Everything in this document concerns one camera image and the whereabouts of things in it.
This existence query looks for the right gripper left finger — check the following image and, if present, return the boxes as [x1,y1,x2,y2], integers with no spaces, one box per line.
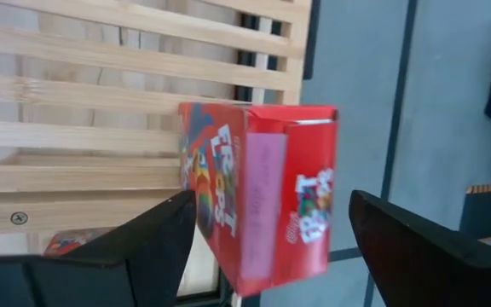
[0,190,198,307]

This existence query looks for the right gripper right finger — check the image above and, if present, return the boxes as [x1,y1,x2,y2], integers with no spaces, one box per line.
[349,189,491,307]

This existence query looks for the red Froot Loops cereal box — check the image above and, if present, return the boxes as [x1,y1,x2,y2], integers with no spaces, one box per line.
[43,227,117,258]
[178,101,339,298]

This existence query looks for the wooden slatted shelf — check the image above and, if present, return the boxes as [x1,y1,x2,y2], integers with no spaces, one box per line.
[0,0,314,238]

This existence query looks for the black perforated plate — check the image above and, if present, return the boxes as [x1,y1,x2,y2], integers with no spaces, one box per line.
[303,0,322,81]

